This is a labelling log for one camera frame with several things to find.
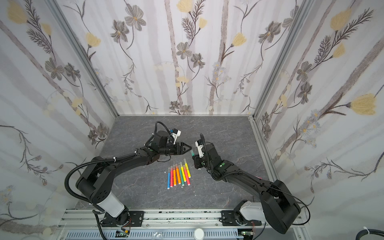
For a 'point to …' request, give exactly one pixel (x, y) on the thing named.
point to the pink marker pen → (171, 177)
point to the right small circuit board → (247, 233)
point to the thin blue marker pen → (168, 179)
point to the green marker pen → (181, 177)
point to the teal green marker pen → (192, 152)
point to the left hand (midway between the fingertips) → (187, 145)
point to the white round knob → (198, 234)
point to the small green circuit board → (120, 234)
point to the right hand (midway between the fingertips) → (190, 153)
